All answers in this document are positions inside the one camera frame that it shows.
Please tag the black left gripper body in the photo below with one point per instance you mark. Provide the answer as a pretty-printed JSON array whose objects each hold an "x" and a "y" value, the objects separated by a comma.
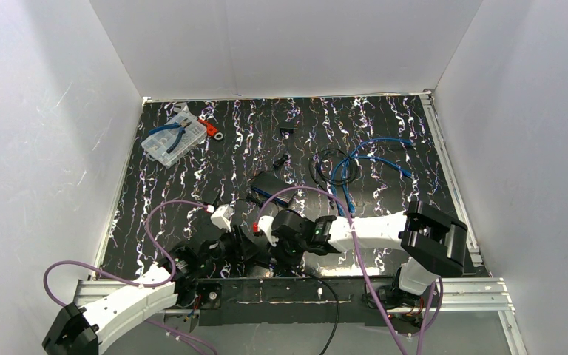
[{"x": 237, "y": 240}]

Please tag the small black clip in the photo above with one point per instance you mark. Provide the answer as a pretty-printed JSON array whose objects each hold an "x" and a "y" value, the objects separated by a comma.
[{"x": 278, "y": 163}]

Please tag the clear plastic parts box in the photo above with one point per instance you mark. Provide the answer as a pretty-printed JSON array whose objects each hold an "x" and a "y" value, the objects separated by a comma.
[{"x": 195, "y": 134}]

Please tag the blue handled pliers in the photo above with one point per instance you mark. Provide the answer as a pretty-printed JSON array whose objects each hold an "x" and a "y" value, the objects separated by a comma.
[{"x": 170, "y": 135}]

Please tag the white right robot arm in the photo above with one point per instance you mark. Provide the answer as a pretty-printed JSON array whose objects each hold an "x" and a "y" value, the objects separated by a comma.
[{"x": 435, "y": 242}]

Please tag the red black tool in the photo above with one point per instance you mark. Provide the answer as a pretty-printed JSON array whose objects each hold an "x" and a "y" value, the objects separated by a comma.
[{"x": 212, "y": 131}]

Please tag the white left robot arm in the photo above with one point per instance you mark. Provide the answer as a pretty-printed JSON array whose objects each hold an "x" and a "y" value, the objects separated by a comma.
[{"x": 173, "y": 281}]

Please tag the black switch with blue ports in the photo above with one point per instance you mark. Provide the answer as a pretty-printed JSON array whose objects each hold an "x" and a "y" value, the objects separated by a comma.
[{"x": 267, "y": 185}]

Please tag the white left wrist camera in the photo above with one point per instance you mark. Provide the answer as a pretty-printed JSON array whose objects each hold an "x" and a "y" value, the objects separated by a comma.
[{"x": 221, "y": 217}]

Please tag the black base bar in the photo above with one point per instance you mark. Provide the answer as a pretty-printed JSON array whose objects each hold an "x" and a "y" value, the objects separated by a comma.
[{"x": 284, "y": 300}]

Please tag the small black connector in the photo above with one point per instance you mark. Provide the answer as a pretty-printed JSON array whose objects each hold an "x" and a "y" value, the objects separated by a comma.
[{"x": 287, "y": 131}]

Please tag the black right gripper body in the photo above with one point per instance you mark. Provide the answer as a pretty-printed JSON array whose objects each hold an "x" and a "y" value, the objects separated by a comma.
[{"x": 257, "y": 208}]

